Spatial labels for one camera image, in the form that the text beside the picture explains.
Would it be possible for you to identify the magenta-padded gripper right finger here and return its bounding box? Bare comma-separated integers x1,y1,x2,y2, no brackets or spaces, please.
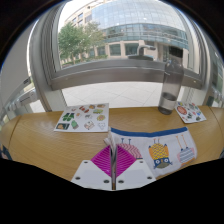
115,145,157,191

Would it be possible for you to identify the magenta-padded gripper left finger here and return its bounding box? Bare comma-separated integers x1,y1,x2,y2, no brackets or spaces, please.
70,145,113,191

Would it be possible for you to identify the white towel with cartoon print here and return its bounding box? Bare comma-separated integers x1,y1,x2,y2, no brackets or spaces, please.
103,126,199,180

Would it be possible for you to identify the sticker sheet with green stickers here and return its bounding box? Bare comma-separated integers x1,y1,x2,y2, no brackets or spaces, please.
53,102,111,134

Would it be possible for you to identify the sticker sheet with red stickers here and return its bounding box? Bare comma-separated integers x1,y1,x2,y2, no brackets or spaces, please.
174,101,208,125

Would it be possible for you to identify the clear bottle with black cap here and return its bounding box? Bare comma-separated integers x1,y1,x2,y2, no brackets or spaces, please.
157,46,185,116

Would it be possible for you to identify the green tree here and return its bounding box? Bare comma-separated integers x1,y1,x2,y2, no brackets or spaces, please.
57,21,108,66

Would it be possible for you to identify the glass-fronted building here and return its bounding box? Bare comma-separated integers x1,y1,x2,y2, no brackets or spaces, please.
65,0,192,64

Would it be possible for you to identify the grey window handle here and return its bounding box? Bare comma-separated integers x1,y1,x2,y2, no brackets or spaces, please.
127,44,157,61

